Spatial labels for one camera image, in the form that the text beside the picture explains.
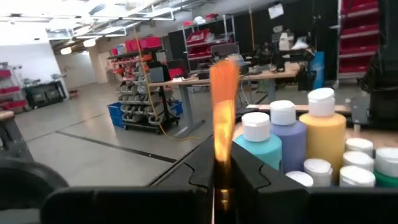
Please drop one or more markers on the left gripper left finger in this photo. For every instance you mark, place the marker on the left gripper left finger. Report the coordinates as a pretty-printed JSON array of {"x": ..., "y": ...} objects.
[{"x": 124, "y": 205}]

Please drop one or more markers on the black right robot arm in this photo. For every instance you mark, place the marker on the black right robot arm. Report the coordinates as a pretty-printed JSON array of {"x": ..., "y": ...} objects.
[{"x": 382, "y": 77}]

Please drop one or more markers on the wooden desk grey legs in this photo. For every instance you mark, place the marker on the wooden desk grey legs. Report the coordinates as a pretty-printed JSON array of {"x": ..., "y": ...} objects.
[{"x": 186, "y": 81}]

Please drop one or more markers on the small dark blue paint bottle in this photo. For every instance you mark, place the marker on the small dark blue paint bottle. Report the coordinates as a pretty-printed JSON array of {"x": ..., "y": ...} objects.
[{"x": 318, "y": 171}]

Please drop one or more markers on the small blue storage bin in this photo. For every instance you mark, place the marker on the small blue storage bin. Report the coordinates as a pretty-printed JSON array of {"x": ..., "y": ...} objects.
[{"x": 176, "y": 108}]

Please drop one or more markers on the red storage bins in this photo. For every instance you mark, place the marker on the red storage bins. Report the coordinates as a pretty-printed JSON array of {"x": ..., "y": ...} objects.
[{"x": 143, "y": 43}]

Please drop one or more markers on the blue barrel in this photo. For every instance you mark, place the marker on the blue barrel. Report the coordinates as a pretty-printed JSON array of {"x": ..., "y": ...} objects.
[{"x": 317, "y": 70}]

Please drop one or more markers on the small black paint bottle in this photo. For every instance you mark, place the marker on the small black paint bottle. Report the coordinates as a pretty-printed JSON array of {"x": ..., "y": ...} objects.
[{"x": 358, "y": 161}]

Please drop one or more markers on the white paper sign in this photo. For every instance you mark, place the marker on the white paper sign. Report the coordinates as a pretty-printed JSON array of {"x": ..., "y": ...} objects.
[{"x": 275, "y": 11}]

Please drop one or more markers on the red shelving unit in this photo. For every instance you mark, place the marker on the red shelving unit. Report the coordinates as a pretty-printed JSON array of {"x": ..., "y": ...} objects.
[{"x": 357, "y": 37}]

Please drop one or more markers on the small white-capped paint bottle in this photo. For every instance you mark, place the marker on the small white-capped paint bottle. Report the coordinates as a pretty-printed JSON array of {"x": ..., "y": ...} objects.
[{"x": 359, "y": 146}]

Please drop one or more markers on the wide orange-bristle brush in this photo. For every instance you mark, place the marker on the wide orange-bristle brush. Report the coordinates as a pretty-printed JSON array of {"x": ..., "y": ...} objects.
[{"x": 224, "y": 81}]

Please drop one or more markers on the white jug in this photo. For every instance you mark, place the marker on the white jug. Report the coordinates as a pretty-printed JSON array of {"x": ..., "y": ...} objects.
[{"x": 286, "y": 42}]

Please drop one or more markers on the large yellow paint bottle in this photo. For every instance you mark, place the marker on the large yellow paint bottle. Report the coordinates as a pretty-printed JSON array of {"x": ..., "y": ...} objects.
[{"x": 323, "y": 140}]

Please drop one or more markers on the small green paint bottle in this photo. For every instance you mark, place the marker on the small green paint bottle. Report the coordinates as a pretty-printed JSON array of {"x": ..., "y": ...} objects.
[{"x": 387, "y": 161}]

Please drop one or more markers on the small red paint bottle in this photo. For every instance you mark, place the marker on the small red paint bottle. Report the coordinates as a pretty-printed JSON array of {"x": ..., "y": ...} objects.
[{"x": 299, "y": 179}]

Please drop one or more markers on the large teal paint bottle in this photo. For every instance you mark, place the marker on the large teal paint bottle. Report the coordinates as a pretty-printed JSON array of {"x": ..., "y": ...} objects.
[{"x": 264, "y": 149}]

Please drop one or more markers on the black rack with grey bins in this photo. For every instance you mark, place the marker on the black rack with grey bins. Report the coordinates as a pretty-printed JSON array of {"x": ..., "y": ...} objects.
[{"x": 140, "y": 93}]

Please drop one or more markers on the large blue storage bin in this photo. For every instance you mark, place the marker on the large blue storage bin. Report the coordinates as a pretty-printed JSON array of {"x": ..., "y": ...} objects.
[{"x": 115, "y": 115}]

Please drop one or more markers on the black workbench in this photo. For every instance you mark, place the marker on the black workbench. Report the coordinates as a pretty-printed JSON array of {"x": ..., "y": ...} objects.
[{"x": 45, "y": 93}]

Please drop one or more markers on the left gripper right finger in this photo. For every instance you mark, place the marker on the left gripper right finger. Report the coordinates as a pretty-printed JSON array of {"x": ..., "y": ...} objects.
[{"x": 311, "y": 205}]

